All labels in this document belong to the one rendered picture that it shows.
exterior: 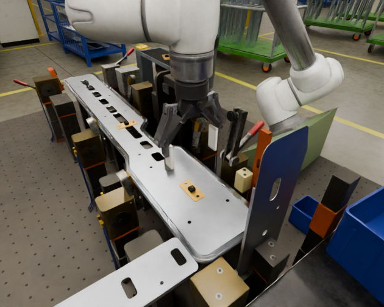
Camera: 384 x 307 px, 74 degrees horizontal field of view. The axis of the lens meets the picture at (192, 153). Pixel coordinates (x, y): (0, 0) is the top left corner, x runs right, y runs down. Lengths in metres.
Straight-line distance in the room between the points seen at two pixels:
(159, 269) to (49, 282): 0.51
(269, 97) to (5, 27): 6.78
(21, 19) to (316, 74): 6.93
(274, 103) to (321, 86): 0.21
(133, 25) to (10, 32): 7.07
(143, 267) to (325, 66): 1.07
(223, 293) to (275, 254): 0.12
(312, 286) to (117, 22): 0.61
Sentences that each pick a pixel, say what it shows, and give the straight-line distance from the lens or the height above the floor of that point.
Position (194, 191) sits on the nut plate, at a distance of 0.75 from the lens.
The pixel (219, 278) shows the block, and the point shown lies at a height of 1.06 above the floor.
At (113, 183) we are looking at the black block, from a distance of 0.83.
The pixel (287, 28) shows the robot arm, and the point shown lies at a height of 1.33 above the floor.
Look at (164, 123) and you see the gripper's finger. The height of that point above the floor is 1.25.
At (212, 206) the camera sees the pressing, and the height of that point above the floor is 1.00.
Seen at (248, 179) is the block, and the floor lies 1.05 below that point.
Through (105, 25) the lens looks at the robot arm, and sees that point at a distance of 0.54.
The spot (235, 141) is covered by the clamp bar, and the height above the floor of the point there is 1.13.
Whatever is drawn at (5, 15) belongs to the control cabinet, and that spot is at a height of 0.63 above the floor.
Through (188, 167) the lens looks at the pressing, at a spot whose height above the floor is 1.00.
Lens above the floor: 1.53
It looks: 37 degrees down
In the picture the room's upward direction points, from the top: straight up
